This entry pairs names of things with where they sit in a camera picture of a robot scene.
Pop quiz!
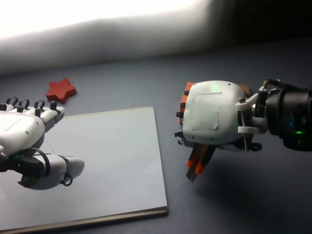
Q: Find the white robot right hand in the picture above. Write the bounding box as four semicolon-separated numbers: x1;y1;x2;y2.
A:
174;79;246;152

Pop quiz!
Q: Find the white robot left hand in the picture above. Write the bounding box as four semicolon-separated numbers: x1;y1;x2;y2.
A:
0;97;85;191

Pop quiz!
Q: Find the orange black utility knife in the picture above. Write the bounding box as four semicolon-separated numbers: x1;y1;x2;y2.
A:
185;143;215;183

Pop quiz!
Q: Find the orange textured cube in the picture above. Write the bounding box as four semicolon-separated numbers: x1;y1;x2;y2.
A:
179;81;195;125

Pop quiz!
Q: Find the brown rectangular block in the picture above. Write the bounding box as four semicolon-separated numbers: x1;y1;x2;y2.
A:
240;84;251;98

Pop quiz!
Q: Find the red star block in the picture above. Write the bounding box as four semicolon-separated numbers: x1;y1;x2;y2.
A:
45;78;77;102

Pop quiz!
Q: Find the white paper pad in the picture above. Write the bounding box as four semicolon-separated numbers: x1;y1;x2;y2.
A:
0;106;169;232

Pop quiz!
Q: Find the grey table cloth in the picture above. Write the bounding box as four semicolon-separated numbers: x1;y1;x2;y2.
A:
0;39;312;234

